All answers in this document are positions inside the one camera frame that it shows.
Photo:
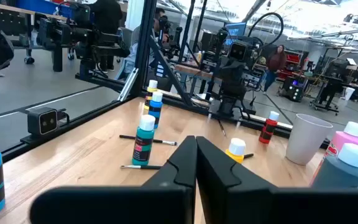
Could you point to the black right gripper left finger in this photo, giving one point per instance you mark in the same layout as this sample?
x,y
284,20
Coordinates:
x,y
166,202

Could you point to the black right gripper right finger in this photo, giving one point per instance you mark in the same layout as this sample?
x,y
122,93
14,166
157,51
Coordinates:
x,y
244,205

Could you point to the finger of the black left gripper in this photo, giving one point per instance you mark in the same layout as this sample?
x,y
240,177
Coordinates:
x,y
239,74
227,74

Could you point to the large grey paint bottle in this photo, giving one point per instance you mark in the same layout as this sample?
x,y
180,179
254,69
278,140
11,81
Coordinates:
x,y
337,174

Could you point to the large pink paint bottle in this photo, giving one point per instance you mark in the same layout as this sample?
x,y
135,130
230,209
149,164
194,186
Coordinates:
x,y
340,140

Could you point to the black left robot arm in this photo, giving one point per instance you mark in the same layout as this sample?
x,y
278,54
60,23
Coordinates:
x,y
232,99

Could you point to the black neighbouring robot arm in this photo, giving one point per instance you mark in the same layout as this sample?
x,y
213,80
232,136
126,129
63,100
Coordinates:
x,y
171,40
61,34

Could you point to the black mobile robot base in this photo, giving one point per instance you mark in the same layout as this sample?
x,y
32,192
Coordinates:
x,y
294,88

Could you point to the small yellow paint bottle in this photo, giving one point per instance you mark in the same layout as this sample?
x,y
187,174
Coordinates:
x,y
147,98
236,147

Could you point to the small red paint bottle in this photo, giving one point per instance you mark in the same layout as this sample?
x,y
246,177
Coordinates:
x,y
268,129

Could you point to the small teal paint bottle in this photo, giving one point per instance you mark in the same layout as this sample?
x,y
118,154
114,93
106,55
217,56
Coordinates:
x,y
143,137

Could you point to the blue lit monitor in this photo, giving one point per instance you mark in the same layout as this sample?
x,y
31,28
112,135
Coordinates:
x,y
235,31

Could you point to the person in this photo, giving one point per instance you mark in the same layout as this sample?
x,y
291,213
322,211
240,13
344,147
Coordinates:
x,y
275,63
129,59
107,18

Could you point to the wooden workbench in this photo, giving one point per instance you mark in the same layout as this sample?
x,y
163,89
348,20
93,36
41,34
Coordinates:
x,y
191,70

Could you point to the red storage bins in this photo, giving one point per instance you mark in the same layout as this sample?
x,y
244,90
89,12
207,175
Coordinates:
x,y
292,59

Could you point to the black equipment cart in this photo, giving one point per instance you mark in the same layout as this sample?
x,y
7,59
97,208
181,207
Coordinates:
x,y
334,77

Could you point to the white plastic cup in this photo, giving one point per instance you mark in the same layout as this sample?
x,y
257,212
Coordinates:
x,y
306,143

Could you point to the white bucket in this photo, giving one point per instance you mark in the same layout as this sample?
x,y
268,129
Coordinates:
x,y
348,93

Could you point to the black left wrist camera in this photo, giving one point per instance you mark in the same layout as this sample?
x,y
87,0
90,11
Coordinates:
x,y
238,51

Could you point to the black aluminium table frame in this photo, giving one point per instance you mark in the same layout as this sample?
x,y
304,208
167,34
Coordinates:
x,y
145,46

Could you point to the black table-level camera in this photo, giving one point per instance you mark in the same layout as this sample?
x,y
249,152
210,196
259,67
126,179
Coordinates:
x,y
42,121

